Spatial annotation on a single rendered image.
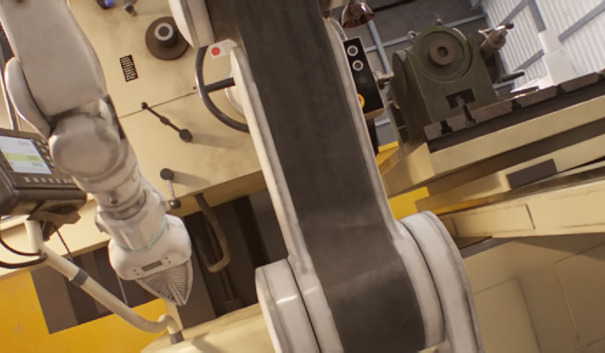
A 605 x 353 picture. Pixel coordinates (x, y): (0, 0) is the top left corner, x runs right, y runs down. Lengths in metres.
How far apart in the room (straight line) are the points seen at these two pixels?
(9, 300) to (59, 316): 2.03
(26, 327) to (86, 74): 4.21
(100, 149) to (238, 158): 1.35
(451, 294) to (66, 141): 0.42
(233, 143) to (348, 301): 1.35
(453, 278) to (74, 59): 0.44
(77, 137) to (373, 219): 0.33
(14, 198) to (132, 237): 0.80
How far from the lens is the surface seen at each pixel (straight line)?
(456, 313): 0.69
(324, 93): 0.68
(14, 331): 4.78
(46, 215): 1.63
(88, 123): 0.61
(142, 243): 0.75
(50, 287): 2.77
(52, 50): 0.59
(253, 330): 1.99
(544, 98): 2.03
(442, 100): 1.92
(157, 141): 1.99
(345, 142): 0.68
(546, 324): 2.17
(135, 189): 0.71
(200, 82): 1.76
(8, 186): 1.52
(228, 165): 1.95
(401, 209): 4.42
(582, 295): 2.21
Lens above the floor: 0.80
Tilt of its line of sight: 5 degrees up
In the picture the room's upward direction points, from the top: 19 degrees counter-clockwise
